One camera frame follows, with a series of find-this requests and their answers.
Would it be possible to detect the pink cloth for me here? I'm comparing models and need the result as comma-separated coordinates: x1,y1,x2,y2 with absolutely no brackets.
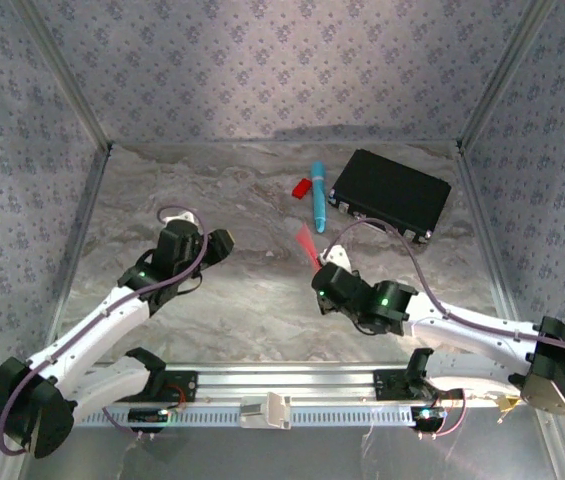
293,222,324,267

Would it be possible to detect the light blue pen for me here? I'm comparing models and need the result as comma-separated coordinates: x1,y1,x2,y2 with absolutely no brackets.
310,160,330,235

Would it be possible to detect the black hard case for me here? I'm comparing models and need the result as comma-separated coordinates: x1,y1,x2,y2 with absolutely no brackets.
326,148,453,246

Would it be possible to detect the black electronics board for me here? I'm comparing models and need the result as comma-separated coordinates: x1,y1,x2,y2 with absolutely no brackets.
128,407,171,425
410,405,449,425

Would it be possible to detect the yellow tape tag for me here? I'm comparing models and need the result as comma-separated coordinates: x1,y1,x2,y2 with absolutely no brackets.
494,394,523,414

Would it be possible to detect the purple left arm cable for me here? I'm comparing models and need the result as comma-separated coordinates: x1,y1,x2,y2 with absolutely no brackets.
0,204,209,456

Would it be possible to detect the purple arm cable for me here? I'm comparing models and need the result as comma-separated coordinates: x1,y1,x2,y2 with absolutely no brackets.
322,217,565,441
0,204,209,456

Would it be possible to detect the aluminium frame bar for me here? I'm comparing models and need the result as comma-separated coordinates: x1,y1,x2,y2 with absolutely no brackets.
454,145,523,331
531,412,565,480
46,145,114,351
456,0,561,151
0,452,31,480

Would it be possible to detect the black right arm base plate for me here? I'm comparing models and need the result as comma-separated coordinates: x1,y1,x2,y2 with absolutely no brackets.
374,368,466,401

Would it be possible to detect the aluminium mounting rail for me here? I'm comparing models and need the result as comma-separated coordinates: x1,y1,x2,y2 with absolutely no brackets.
76,363,561,409

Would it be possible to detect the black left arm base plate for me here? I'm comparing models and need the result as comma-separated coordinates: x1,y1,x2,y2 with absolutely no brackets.
150,370,199,404

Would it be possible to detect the white plastic bracket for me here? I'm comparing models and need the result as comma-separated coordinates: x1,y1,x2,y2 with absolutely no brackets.
239,392,293,431

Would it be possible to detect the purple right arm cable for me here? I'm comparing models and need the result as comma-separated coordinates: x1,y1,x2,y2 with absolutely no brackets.
322,217,565,441

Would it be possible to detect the thin red wire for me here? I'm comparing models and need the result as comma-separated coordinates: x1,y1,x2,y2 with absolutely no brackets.
164,383,188,407

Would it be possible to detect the slotted grey cable tray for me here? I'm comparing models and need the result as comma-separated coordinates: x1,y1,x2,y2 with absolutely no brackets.
74,405,451,429

